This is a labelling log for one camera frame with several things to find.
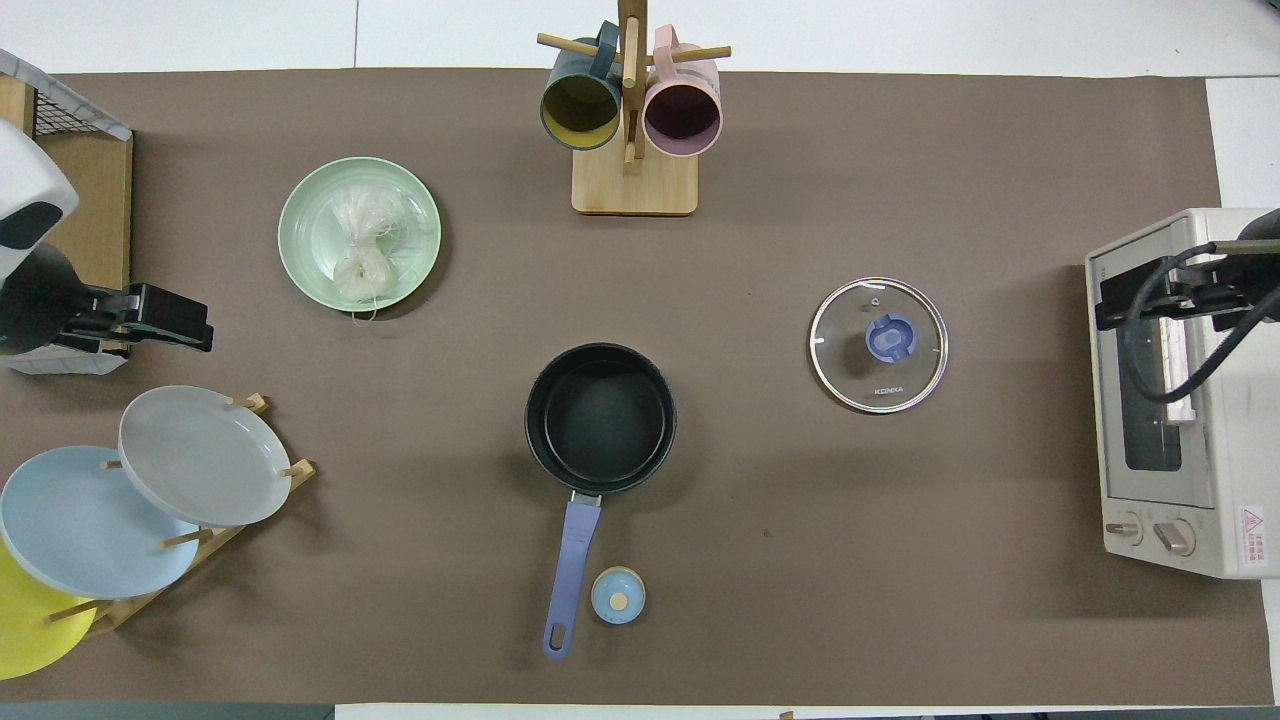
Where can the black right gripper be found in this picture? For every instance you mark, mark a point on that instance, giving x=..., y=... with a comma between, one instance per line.
x=1205, y=290

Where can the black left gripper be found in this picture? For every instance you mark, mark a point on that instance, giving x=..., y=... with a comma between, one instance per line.
x=105, y=320

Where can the translucent white vermicelli bundle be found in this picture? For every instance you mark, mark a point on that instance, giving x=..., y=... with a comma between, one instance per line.
x=365, y=250

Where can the glass lid with blue knob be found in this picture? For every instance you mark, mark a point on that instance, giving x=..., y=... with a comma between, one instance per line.
x=880, y=345

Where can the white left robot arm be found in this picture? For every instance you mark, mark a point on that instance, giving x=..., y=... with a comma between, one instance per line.
x=30, y=200

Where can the grey plate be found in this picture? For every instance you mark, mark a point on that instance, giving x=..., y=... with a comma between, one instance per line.
x=200, y=455

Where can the light green plate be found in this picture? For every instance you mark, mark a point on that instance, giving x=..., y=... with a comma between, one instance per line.
x=310, y=230

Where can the wooden plate rack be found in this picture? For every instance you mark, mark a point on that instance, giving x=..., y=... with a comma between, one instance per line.
x=298, y=469

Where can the light blue plate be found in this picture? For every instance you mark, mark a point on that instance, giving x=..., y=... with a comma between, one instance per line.
x=80, y=520

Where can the yellow plate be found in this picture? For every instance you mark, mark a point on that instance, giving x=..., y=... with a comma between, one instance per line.
x=30, y=630

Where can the cream toaster oven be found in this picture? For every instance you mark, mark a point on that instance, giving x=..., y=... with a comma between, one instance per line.
x=1230, y=450

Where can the brown table mat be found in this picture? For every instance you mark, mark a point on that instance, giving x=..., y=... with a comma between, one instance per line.
x=800, y=520

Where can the dark teal mug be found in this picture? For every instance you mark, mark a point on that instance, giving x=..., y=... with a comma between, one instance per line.
x=580, y=105

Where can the wooden mug tree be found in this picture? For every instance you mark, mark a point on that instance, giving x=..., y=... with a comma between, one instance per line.
x=635, y=185

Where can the pink mug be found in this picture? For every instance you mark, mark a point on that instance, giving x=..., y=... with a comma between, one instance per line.
x=683, y=115

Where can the small blue jar cork lid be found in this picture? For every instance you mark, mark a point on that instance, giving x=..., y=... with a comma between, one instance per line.
x=618, y=597

